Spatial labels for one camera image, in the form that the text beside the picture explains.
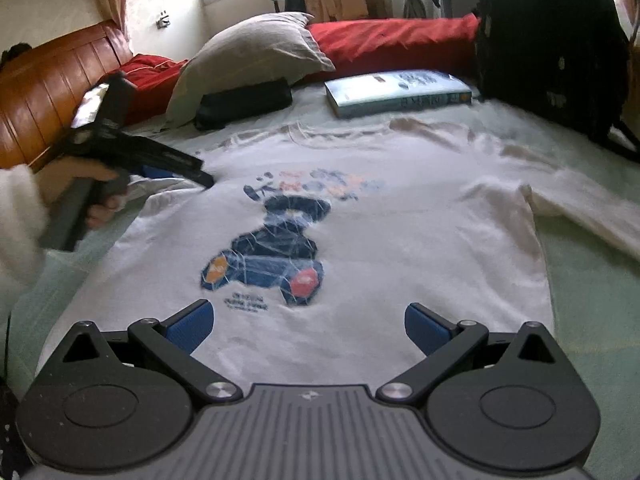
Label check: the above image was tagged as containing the grey pillow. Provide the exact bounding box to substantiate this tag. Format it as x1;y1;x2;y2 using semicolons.
165;12;335;127

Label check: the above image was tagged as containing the white printed sweatshirt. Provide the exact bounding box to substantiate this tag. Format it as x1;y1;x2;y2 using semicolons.
42;118;639;388

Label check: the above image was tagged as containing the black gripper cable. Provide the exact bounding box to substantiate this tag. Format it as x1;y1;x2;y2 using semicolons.
2;309;14;386

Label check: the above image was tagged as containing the light blue book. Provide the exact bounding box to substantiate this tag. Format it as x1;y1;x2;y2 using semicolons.
324;70;473;118

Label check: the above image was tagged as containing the person's left hand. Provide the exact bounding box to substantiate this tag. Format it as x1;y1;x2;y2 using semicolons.
34;155;130;231

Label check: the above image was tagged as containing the wooden headboard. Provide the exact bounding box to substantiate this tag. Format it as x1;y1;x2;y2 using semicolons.
0;21;132;170

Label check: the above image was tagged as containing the black backpack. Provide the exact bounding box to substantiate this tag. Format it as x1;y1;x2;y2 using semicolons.
475;0;639;162

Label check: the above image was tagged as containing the red blanket roll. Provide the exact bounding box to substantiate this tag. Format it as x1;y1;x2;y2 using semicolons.
303;14;480;84

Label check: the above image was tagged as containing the black folded cloth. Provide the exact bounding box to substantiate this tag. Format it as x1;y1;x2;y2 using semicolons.
193;78;293;131

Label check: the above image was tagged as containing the green quilted bed cover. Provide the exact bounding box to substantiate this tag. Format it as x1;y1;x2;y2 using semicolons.
1;84;639;479

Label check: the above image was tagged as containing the red pillow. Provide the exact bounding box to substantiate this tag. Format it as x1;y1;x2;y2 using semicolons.
119;54;186;126

